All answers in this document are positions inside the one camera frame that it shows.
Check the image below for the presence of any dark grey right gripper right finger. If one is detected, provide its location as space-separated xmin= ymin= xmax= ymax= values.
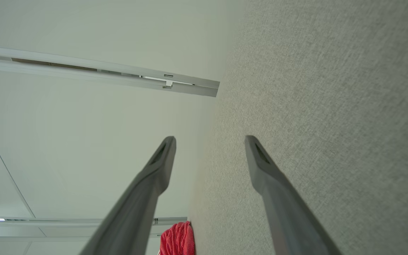
xmin=245 ymin=135 xmax=342 ymax=255

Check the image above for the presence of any thin white partition base rail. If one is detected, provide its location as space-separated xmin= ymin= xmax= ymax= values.
xmin=0 ymin=217 xmax=188 ymax=238

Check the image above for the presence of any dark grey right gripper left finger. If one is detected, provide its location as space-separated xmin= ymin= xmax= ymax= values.
xmin=80 ymin=136 xmax=177 ymax=255

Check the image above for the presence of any grey fabric sofa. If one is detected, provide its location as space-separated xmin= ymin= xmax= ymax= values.
xmin=188 ymin=0 xmax=408 ymax=255

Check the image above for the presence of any red white striped jersey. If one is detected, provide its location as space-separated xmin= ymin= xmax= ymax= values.
xmin=159 ymin=221 xmax=196 ymax=255

